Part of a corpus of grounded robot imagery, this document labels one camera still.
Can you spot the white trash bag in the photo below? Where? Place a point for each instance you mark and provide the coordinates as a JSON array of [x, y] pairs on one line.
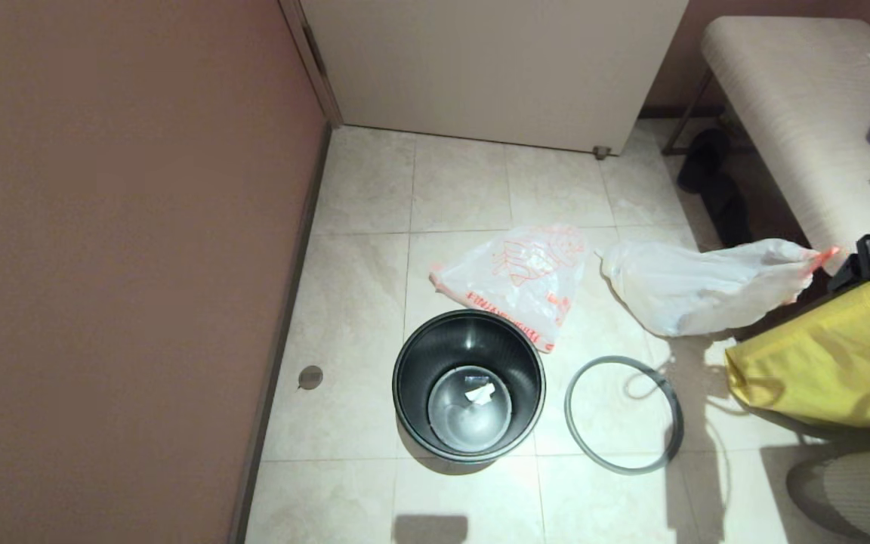
[[699, 287]]

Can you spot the yellow bag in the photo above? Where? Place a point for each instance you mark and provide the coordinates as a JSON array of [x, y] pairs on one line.
[[828, 355]]

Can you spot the flat orange printed plastic bag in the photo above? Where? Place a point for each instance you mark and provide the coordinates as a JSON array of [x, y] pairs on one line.
[[503, 287]]

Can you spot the black round trash bin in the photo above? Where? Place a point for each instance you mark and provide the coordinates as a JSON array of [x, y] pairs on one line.
[[412, 378]]

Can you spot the black shoes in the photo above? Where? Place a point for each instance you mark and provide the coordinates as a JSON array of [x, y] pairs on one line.
[[718, 189]]

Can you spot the beige upholstered bench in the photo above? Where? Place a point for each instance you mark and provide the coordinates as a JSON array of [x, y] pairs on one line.
[[790, 98]]

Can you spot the grey striped stool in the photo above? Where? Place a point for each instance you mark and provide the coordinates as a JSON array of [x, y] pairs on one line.
[[858, 499]]

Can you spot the metal door stopper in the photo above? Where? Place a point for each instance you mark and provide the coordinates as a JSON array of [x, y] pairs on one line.
[[601, 152]]

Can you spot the white paper scrap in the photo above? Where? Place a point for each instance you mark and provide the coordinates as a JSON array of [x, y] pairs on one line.
[[479, 394]]

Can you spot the white door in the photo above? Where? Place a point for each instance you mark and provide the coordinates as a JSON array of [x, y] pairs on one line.
[[495, 68]]

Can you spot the round metal floor drain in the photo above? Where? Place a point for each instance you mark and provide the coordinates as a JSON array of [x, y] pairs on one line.
[[310, 377]]

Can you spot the beige door frame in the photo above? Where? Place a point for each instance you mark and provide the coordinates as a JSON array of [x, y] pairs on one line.
[[314, 60]]

